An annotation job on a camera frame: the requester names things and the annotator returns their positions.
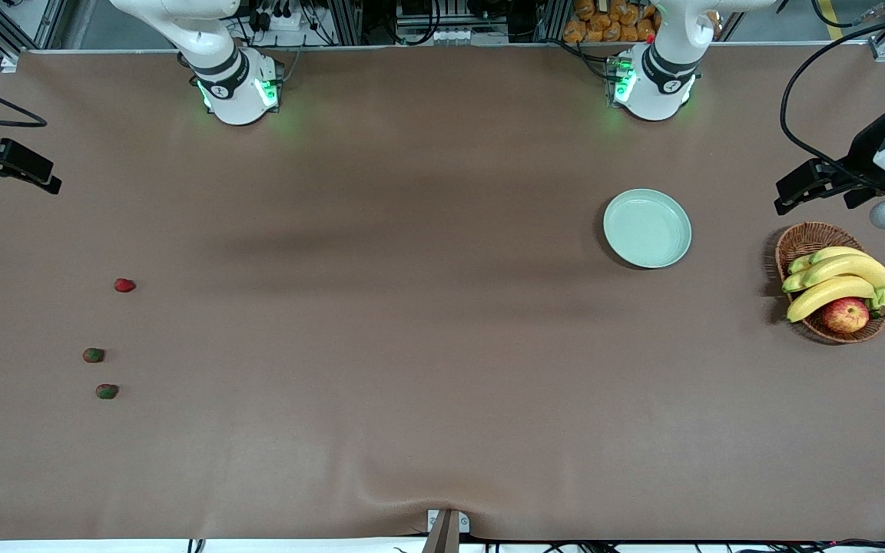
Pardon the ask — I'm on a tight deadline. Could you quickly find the pale green round plate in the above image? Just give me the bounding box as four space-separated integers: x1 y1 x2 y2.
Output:
603 188 693 270

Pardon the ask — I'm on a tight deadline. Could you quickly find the brown wicker basket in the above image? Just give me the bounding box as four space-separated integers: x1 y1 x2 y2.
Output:
774 221 885 345

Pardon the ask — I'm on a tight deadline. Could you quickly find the yellow banana bunch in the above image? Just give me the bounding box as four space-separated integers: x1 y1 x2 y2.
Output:
781 246 885 323

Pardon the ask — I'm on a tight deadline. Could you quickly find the red yellow apple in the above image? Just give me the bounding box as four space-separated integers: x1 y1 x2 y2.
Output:
821 297 871 334

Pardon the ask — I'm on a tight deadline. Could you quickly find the pile of orange buns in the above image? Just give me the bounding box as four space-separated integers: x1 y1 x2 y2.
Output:
562 0 660 44

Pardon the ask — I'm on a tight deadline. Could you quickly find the brown table mat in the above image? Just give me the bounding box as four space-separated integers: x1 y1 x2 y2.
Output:
0 45 885 542

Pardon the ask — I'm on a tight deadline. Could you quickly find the grey metal table clamp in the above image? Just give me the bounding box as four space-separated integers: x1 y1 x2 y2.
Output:
421 508 471 553

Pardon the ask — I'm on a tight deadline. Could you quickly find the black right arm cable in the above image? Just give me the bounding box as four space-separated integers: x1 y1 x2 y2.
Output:
0 71 49 128

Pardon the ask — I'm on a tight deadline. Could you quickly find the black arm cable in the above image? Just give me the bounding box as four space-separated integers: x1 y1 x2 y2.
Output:
0 71 49 128
779 0 885 187

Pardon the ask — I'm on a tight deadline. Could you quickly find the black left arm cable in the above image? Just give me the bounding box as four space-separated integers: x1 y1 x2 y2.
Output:
779 0 885 187

